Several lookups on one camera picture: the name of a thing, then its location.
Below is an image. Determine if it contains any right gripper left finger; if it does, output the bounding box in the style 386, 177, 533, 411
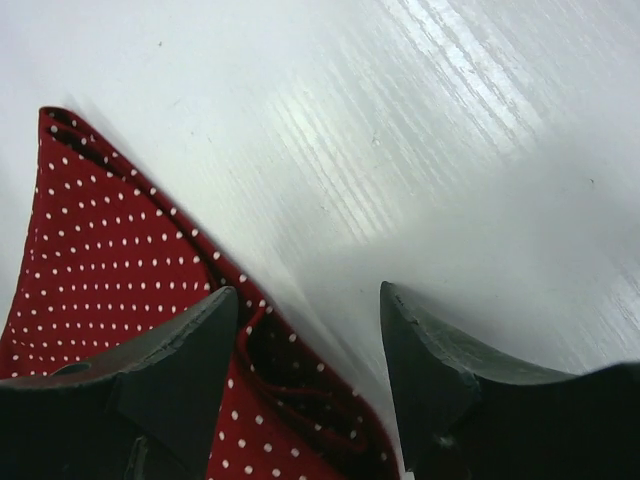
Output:
1, 287, 238, 479

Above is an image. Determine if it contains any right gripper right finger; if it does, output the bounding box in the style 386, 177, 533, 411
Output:
379, 282, 639, 479

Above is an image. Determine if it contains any red polka dot skirt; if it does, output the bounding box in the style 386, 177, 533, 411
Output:
1, 107, 399, 479

